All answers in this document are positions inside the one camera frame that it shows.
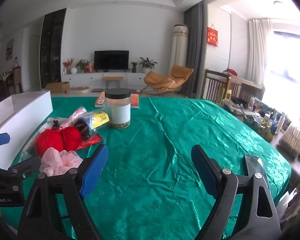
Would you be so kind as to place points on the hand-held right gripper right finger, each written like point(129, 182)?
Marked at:
point(205, 172)

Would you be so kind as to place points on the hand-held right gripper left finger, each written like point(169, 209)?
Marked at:
point(95, 172)

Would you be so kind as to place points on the pink lace scrunchie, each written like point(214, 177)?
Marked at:
point(57, 161)

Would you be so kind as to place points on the red yarn ball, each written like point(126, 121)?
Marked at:
point(48, 142)
point(71, 137)

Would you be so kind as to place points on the white board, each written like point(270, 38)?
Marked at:
point(27, 105)

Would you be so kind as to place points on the red foil packet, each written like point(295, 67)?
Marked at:
point(93, 140)

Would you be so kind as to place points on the clear bag with yellow label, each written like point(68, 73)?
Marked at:
point(97, 120)

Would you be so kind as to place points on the pink cloth item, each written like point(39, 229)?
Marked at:
point(77, 116)

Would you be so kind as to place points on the green satin tablecloth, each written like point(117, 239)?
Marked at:
point(152, 142)

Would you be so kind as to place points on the clear jar with black lid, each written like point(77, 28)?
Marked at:
point(118, 110)

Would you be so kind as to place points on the brown cardboard box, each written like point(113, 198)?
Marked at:
point(57, 87)

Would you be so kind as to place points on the cluster of bottles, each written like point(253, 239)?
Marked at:
point(267, 122)

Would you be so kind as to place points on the orange book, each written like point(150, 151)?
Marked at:
point(135, 102)

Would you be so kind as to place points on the wooden cat scratcher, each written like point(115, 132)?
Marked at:
point(77, 90)

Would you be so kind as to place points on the dark wooden chair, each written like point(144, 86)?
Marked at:
point(215, 85)

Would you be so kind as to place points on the beige knitted bag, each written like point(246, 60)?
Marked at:
point(292, 140)

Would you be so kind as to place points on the white television cabinet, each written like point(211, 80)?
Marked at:
point(90, 78)

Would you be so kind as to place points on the wooden stool with hairpin legs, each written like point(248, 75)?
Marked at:
point(112, 79)

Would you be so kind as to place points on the orange lounge chair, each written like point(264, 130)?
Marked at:
point(162, 80)

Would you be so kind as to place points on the white round vase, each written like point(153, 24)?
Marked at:
point(73, 70)

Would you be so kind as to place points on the red flowers in vase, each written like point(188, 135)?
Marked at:
point(67, 63)

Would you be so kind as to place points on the red gift bag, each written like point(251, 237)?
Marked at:
point(89, 68)

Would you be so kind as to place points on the dark glass display cabinet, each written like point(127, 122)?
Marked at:
point(52, 50)

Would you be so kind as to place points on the green leafy plant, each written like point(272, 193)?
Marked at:
point(82, 65)

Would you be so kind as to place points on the small potted plant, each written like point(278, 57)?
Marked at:
point(134, 66)

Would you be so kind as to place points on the black television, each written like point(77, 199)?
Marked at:
point(111, 60)

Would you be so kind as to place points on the large green potted plant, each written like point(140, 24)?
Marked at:
point(147, 63)

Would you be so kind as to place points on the grey curtain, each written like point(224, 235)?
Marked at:
point(195, 50)

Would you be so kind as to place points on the cloth-covered standing air conditioner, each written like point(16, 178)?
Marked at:
point(179, 47)

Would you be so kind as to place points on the white sheer curtain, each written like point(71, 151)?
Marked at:
point(258, 50)

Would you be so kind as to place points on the framed wall picture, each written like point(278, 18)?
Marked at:
point(9, 49)

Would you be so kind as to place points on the red wall hanging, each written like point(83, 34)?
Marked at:
point(212, 36)

